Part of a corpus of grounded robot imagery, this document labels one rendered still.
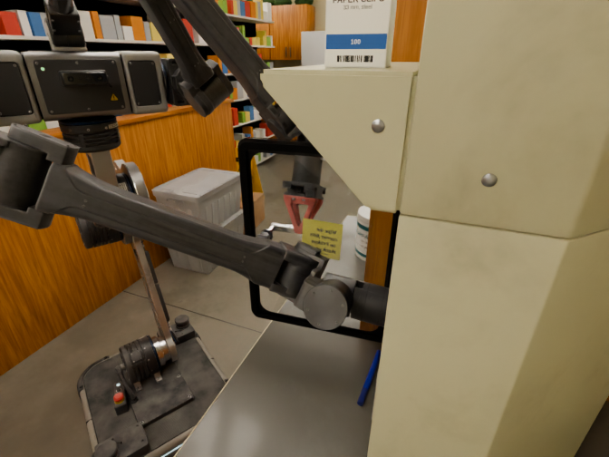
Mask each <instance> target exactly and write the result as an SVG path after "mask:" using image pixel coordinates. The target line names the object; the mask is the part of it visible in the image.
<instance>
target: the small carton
mask: <svg viewBox="0 0 609 457"><path fill-rule="evenodd" d="M396 6H397V0H326V13H325V52H324V67H325V68H387V67H389V66H391V60H392V43H393V34H394V25H395V15H396Z"/></svg>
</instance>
